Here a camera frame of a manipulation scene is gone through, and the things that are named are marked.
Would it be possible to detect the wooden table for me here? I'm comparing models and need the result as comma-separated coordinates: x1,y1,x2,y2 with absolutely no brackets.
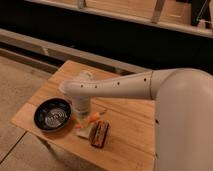
11,60,155,171

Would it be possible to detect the orange pepper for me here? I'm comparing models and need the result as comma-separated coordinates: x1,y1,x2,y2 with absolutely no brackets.
75,112,100,129

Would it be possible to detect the white sponge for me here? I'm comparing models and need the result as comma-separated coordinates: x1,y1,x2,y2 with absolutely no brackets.
76,127,91,139

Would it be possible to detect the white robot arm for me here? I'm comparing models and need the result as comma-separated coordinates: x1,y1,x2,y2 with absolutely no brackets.
59,68,213,171

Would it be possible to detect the black round bowl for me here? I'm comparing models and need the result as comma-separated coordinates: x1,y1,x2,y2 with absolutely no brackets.
34,98,72,132

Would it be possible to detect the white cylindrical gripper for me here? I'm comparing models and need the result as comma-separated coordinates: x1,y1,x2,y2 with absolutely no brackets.
71,98,91,120

